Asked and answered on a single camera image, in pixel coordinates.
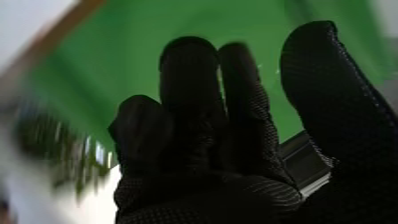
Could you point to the bunch of green sprigs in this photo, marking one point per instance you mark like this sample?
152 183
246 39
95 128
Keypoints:
65 153

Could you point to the white sheet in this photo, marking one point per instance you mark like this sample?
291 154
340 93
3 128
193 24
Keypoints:
54 206

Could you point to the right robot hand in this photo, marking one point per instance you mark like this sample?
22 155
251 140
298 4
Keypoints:
237 166

